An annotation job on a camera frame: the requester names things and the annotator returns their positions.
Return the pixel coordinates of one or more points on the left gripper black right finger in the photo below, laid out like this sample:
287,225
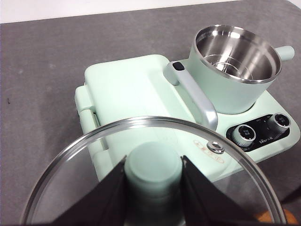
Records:
207,202

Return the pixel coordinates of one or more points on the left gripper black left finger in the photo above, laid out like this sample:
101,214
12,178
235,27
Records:
105,204

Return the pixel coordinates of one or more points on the silver control knob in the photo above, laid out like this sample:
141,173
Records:
245,135
281,120

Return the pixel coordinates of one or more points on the glass pot lid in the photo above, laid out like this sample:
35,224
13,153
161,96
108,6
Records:
152,169

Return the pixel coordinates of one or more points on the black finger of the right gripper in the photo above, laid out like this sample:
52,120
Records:
293,191

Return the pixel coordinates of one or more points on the green breakfast machine base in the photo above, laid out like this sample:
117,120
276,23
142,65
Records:
270,102

